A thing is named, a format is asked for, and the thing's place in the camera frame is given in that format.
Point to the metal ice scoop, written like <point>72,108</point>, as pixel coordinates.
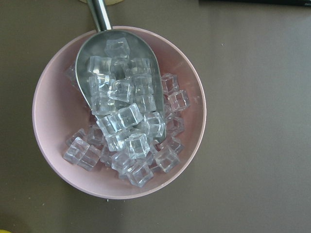
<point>97,55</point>

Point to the pink bowl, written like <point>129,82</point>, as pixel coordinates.
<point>59,111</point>

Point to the clear plastic ice cubes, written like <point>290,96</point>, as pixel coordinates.
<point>128,133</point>

